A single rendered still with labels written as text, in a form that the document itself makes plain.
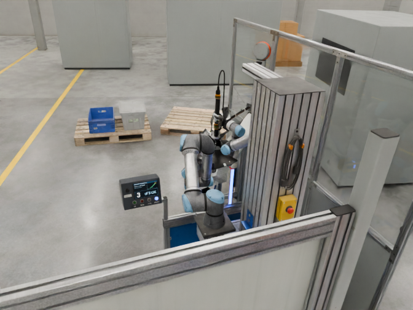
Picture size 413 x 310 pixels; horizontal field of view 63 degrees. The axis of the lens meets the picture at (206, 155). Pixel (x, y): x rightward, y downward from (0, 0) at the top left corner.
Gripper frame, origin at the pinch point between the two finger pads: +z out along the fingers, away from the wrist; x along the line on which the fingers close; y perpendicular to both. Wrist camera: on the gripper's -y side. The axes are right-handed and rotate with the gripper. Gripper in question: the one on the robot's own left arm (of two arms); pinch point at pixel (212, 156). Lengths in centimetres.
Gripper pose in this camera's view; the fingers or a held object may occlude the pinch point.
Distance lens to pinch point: 272.3
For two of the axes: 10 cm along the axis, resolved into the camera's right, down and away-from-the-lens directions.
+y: -8.4, -1.9, 5.1
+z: 5.4, -3.9, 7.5
